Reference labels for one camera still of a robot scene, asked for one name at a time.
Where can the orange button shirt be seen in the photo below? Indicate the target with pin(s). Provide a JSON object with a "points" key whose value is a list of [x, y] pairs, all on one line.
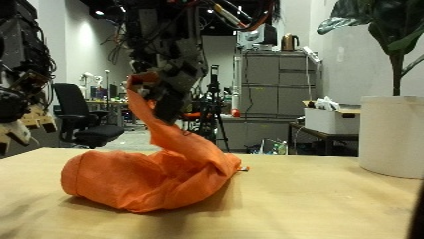
{"points": [[150, 179]]}

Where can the black office chair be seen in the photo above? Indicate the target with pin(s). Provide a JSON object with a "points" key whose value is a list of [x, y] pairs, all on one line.
{"points": [[84, 116]]}

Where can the background work desk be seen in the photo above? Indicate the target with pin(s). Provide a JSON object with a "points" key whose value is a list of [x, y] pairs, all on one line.
{"points": [[111, 106]]}

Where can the small red object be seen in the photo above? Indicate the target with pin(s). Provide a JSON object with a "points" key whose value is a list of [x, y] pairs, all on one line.
{"points": [[235, 113]]}

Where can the grey boxy device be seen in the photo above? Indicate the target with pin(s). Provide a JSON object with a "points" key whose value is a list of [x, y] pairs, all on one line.
{"points": [[262, 38]]}

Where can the tall grey filing cabinet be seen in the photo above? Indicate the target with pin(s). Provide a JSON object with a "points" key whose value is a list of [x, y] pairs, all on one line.
{"points": [[278, 86]]}

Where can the copper kettle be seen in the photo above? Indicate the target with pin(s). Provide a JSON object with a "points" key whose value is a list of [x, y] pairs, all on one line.
{"points": [[289, 44]]}

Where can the low grey cabinet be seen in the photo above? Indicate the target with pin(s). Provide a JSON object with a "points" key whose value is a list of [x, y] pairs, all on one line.
{"points": [[251, 132]]}

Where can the white power strip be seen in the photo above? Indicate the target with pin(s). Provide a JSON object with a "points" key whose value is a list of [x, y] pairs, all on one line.
{"points": [[311, 54]]}

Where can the plastic bottles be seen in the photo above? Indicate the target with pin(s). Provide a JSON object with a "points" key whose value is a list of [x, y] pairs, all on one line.
{"points": [[281, 148]]}

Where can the white crumpled bag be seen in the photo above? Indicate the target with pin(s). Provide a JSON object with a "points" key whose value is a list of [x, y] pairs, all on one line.
{"points": [[326, 103]]}

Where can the white cardboard box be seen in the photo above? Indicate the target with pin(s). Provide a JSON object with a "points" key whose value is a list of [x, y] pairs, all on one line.
{"points": [[329, 121]]}

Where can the black side table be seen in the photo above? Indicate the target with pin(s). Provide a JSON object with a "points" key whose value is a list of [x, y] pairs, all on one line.
{"points": [[318, 136]]}

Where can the green leafy plant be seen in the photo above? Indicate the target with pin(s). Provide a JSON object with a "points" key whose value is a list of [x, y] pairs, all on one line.
{"points": [[388, 26]]}

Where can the white round plant pot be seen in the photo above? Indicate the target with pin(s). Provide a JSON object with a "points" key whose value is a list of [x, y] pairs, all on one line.
{"points": [[391, 136]]}

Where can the black camera tripod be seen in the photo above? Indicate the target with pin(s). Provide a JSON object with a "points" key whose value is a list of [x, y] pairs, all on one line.
{"points": [[214, 113]]}

